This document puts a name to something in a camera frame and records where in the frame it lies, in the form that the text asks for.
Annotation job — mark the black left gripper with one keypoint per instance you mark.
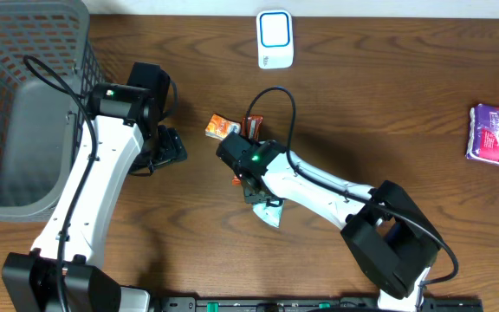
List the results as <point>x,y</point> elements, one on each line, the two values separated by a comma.
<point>168,147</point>

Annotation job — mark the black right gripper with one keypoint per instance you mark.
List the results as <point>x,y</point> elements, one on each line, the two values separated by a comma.
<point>251,198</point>

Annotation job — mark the mint green snack packet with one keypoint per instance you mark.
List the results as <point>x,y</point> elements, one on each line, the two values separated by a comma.
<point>270,215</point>

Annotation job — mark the small orange snack packet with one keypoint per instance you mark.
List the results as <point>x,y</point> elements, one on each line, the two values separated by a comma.
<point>220,127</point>

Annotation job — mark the orange red long snack packet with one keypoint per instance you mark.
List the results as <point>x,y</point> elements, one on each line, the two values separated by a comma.
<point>255,125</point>

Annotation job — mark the purple red snack packet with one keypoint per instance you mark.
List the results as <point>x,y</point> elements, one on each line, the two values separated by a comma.
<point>483,141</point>

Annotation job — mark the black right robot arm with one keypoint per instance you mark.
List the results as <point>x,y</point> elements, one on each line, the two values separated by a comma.
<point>392,241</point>

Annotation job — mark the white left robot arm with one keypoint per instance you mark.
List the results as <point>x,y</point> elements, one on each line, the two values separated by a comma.
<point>122,134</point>

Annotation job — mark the grey plastic mesh basket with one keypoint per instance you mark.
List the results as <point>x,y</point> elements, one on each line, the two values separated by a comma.
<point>40,127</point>

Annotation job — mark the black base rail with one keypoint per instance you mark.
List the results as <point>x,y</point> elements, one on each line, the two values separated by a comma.
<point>301,304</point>

